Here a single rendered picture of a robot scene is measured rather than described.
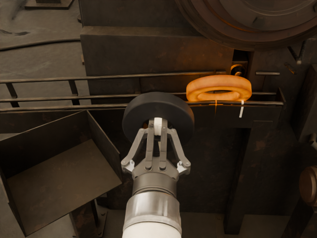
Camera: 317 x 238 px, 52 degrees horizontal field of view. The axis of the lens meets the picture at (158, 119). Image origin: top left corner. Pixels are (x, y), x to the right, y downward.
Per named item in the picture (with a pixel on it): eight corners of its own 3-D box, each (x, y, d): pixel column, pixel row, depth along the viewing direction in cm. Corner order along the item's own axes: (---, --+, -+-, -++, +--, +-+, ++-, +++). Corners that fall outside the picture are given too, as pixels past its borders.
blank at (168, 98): (117, 92, 67) (114, 102, 64) (193, 89, 64) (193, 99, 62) (130, 143, 77) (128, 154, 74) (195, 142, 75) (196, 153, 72)
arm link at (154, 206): (180, 250, 52) (180, 216, 57) (183, 221, 46) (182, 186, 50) (124, 248, 53) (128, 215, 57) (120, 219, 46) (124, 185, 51)
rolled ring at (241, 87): (234, 80, 80) (233, 68, 81) (173, 95, 91) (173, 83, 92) (262, 99, 94) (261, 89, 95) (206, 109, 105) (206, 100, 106)
